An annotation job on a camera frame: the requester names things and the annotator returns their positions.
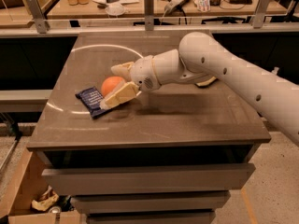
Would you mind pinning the yellow sponge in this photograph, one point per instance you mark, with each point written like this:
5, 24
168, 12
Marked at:
206, 83

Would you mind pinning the metal bracket middle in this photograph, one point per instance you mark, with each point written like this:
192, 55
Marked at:
149, 14

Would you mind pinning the wooden desk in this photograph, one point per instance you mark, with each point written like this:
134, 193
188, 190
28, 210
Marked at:
63, 11

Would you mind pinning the metal bracket right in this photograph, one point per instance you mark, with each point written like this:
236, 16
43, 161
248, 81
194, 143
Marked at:
259, 14

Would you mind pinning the clear plastic bottle right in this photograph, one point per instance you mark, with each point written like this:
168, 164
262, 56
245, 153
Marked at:
275, 70

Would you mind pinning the crumpled paper bag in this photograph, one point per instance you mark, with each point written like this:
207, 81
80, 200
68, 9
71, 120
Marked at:
48, 199

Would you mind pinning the cardboard box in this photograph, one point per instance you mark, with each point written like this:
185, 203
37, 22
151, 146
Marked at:
26, 185

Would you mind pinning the grey drawer cabinet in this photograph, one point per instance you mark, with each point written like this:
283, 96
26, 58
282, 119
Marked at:
171, 156

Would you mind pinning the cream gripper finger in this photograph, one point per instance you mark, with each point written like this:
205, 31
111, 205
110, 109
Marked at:
122, 93
123, 70

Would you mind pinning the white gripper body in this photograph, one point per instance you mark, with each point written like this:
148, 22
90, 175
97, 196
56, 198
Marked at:
142, 74

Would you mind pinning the metal bracket left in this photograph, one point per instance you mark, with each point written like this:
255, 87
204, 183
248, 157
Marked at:
40, 22

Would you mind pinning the grey power strip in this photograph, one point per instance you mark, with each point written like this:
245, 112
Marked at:
173, 5

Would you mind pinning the patterned paper cup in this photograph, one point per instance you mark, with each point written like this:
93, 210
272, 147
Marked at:
202, 5

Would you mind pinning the metal bracket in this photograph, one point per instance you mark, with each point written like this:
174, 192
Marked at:
259, 14
149, 14
40, 22

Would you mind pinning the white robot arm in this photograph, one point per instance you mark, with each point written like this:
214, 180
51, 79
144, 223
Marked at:
198, 56

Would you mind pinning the white face mask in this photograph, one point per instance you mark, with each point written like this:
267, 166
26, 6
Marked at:
115, 10

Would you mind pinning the orange fruit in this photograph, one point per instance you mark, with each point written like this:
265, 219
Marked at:
111, 84

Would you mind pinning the blue rxbar blueberry wrapper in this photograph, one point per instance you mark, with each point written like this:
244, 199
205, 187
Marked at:
91, 98

